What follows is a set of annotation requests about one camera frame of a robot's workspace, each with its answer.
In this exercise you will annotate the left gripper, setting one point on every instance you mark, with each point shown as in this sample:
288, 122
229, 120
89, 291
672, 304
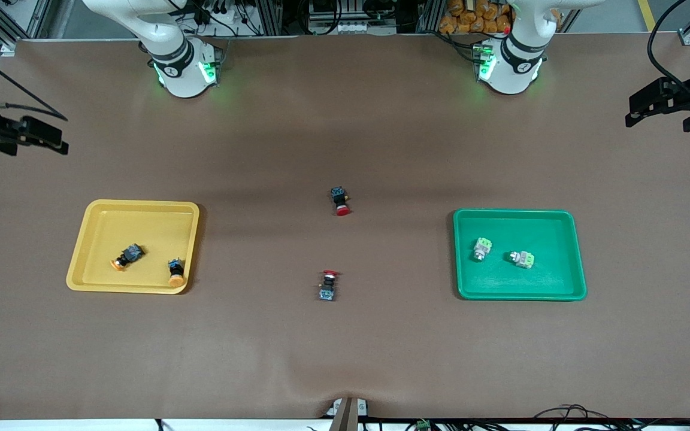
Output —
684, 97

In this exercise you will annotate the yellow-orange push button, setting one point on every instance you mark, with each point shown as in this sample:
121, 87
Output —
176, 276
129, 255

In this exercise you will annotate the green push button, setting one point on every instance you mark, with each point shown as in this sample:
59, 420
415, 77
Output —
523, 259
481, 248

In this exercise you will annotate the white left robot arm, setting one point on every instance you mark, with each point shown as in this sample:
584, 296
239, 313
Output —
516, 66

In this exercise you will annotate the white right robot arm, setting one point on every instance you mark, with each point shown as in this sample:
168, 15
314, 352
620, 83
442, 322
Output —
180, 66

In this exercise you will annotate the yellow plastic tray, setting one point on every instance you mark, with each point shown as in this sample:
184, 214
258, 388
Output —
135, 227

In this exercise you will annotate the pile of orange packets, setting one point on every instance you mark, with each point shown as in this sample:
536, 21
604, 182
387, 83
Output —
471, 18

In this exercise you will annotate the green plastic tray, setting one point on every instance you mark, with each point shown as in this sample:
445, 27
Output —
518, 281

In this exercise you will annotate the power strip with black plugs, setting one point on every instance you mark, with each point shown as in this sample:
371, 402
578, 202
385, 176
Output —
219, 15

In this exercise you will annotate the red mushroom push button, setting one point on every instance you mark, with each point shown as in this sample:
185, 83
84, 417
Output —
340, 200
327, 287

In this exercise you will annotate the brown table mat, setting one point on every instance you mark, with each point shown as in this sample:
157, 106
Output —
345, 120

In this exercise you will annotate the white power strip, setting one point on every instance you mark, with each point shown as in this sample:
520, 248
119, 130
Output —
345, 28

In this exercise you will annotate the green terminal connector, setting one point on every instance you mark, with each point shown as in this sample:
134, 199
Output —
423, 425

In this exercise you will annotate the aluminium frame post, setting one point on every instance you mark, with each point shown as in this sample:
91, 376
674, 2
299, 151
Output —
270, 15
429, 15

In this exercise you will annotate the metal table edge bracket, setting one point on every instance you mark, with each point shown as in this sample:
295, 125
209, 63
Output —
345, 416

